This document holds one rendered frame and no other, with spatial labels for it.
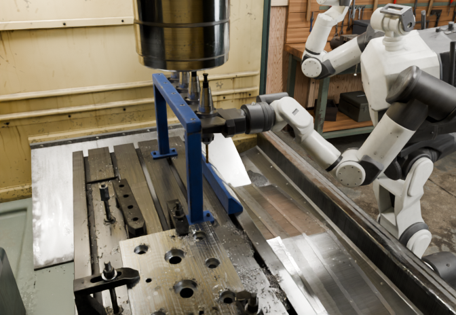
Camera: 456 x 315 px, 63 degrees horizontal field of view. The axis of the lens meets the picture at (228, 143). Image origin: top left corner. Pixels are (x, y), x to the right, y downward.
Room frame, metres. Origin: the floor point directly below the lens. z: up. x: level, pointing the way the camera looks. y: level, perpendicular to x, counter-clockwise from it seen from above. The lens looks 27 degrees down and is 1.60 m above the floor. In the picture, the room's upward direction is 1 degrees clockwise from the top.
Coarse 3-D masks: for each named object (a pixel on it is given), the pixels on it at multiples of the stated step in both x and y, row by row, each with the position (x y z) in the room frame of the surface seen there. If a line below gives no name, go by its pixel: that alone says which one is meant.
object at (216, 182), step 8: (208, 168) 1.09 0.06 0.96; (208, 176) 1.09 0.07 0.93; (216, 176) 1.04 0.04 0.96; (216, 184) 1.01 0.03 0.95; (216, 192) 1.01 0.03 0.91; (224, 192) 0.95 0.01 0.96; (224, 200) 0.95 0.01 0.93; (232, 200) 0.92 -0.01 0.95; (232, 208) 0.92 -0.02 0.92; (240, 208) 0.93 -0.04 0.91
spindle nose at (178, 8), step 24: (144, 0) 0.58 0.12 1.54; (168, 0) 0.56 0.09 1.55; (192, 0) 0.57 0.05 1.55; (216, 0) 0.59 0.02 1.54; (144, 24) 0.58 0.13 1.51; (168, 24) 0.57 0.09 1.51; (192, 24) 0.57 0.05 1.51; (216, 24) 0.59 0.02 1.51; (144, 48) 0.58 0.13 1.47; (168, 48) 0.56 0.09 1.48; (192, 48) 0.57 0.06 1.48; (216, 48) 0.59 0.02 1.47
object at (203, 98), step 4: (204, 88) 0.94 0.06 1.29; (208, 88) 0.94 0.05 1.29; (200, 92) 0.95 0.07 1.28; (204, 92) 0.94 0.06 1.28; (208, 92) 0.94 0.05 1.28; (200, 96) 0.94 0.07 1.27; (204, 96) 0.94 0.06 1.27; (208, 96) 0.94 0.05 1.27; (200, 100) 0.94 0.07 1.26; (204, 100) 0.93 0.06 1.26; (208, 100) 0.94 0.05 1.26; (212, 100) 0.95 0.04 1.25; (200, 104) 0.94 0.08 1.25; (204, 104) 0.93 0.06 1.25; (208, 104) 0.93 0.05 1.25; (212, 104) 0.95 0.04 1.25; (200, 108) 0.94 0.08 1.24; (204, 108) 0.93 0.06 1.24; (208, 108) 0.93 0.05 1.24; (212, 108) 0.94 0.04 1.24; (200, 112) 0.94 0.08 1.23; (204, 112) 0.93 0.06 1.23; (208, 112) 0.93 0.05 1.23
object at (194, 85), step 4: (192, 76) 1.05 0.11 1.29; (196, 76) 1.05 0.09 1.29; (192, 80) 1.04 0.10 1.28; (196, 80) 1.04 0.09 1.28; (192, 84) 1.04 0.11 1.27; (196, 84) 1.04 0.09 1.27; (188, 88) 1.05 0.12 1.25; (192, 88) 1.04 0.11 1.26; (196, 88) 1.04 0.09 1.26; (200, 88) 1.05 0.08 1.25; (188, 92) 1.05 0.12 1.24; (192, 92) 1.04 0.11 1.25; (196, 92) 1.04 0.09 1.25; (188, 96) 1.04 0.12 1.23; (192, 96) 1.03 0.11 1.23; (196, 96) 1.03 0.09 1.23
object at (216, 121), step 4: (200, 120) 0.90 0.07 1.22; (204, 120) 0.90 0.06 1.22; (208, 120) 0.90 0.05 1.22; (212, 120) 0.90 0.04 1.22; (216, 120) 0.90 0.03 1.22; (220, 120) 0.90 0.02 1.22; (224, 120) 0.91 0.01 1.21; (204, 124) 0.88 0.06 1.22; (208, 124) 0.88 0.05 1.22; (212, 124) 0.88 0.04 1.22; (216, 124) 0.88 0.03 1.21; (220, 124) 0.88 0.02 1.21; (224, 124) 0.88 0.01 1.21
